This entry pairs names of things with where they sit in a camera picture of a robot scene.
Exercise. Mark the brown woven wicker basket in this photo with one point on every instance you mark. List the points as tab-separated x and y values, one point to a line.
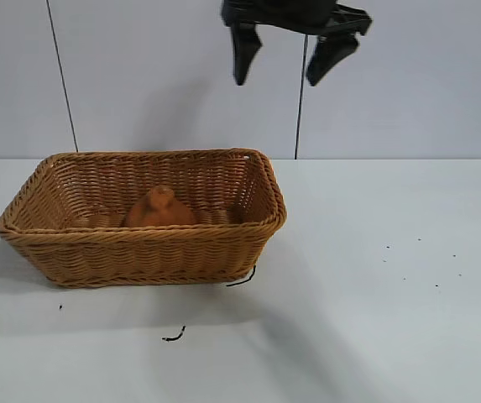
139	252

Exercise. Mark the orange-brown bread bun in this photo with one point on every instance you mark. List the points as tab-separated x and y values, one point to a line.
160	212

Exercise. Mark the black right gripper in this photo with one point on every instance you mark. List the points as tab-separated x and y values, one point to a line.
290	10

